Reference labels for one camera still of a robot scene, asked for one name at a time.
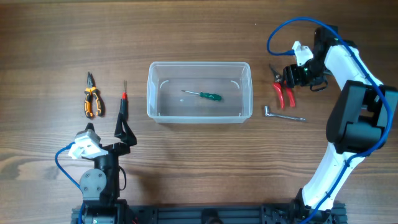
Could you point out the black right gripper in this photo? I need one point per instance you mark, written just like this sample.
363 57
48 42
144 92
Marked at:
291 74

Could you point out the green handled screwdriver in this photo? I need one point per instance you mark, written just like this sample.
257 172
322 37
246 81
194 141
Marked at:
209 96

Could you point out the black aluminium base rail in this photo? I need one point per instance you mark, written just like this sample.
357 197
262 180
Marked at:
264 214

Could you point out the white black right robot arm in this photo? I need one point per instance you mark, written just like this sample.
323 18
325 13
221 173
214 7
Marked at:
358 119

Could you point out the red handled snips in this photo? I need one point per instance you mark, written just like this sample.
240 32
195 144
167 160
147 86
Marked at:
279 86

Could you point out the clear plastic container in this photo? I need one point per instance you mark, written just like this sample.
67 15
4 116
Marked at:
167 103

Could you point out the black red precision screwdriver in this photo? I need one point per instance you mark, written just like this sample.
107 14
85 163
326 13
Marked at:
124 102

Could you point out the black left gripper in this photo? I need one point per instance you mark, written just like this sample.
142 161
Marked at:
127 137

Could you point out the orange black pliers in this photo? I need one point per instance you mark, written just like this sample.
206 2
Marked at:
93 103

